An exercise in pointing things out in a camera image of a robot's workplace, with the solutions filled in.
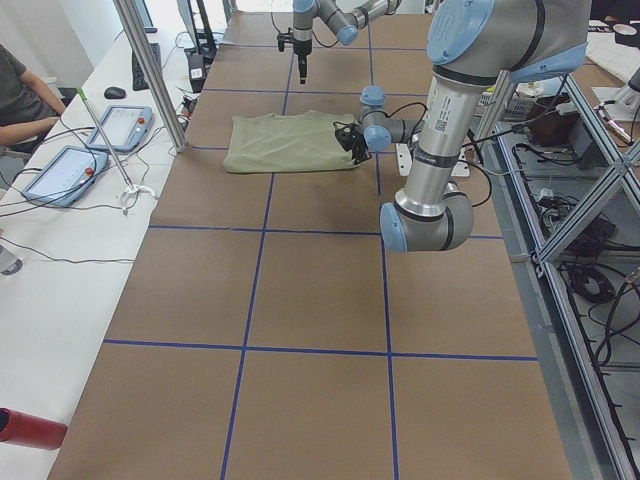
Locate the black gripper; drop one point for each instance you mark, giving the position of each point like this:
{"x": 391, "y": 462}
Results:
{"x": 302, "y": 48}
{"x": 357, "y": 143}

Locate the light green long-sleeve shirt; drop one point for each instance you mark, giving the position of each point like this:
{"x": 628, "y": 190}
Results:
{"x": 276, "y": 143}

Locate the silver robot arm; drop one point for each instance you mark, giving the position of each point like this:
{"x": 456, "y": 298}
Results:
{"x": 345, "y": 25}
{"x": 469, "y": 44}

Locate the black power adapter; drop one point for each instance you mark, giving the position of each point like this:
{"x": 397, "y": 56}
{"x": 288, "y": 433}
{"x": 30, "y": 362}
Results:
{"x": 196, "y": 71}

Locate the far blue teach pendant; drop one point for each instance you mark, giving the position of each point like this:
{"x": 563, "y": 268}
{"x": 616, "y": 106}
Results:
{"x": 125, "y": 126}

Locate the blue teach pendant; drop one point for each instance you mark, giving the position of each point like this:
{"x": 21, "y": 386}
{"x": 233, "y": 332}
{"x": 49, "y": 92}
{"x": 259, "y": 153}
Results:
{"x": 125, "y": 126}
{"x": 66, "y": 177}

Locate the black computer mouse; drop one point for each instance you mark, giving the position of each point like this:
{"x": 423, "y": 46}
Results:
{"x": 114, "y": 93}

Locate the green-tipped grabber stick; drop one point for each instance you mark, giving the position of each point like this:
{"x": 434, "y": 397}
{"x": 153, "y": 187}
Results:
{"x": 98, "y": 141}

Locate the near blue teach pendant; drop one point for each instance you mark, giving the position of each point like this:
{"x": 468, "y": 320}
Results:
{"x": 66, "y": 177}

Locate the seated person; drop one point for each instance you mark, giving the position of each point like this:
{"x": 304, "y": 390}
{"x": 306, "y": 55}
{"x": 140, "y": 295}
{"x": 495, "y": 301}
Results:
{"x": 29, "y": 107}

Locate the red bottle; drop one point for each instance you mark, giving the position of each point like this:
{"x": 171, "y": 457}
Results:
{"x": 26, "y": 430}

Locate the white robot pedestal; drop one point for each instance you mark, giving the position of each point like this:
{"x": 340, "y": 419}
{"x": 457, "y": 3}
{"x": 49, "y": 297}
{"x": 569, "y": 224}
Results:
{"x": 404, "y": 162}

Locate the aluminium frame post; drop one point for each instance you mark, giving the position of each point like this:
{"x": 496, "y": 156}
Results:
{"x": 134, "y": 30}

